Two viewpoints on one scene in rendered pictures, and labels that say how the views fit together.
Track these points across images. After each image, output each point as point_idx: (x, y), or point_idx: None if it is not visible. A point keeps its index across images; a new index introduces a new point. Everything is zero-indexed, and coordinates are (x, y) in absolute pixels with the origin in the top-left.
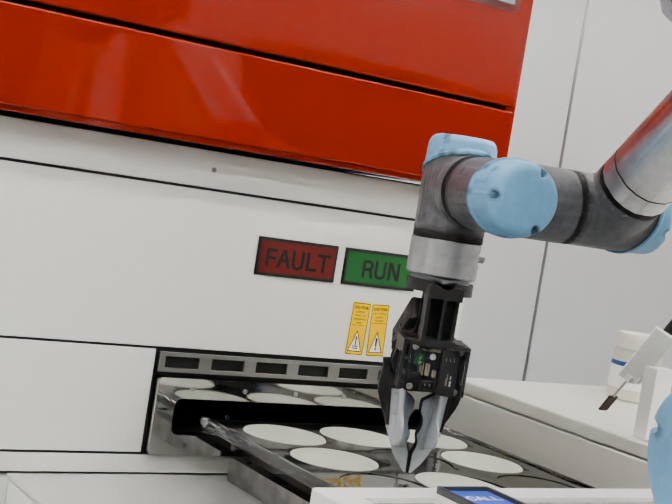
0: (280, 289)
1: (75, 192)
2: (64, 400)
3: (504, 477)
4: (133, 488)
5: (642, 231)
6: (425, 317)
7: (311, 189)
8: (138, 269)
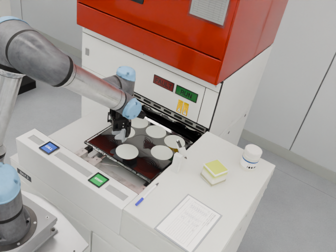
0: (159, 88)
1: (115, 51)
2: None
3: (149, 157)
4: None
5: (120, 112)
6: (109, 109)
7: (167, 66)
8: None
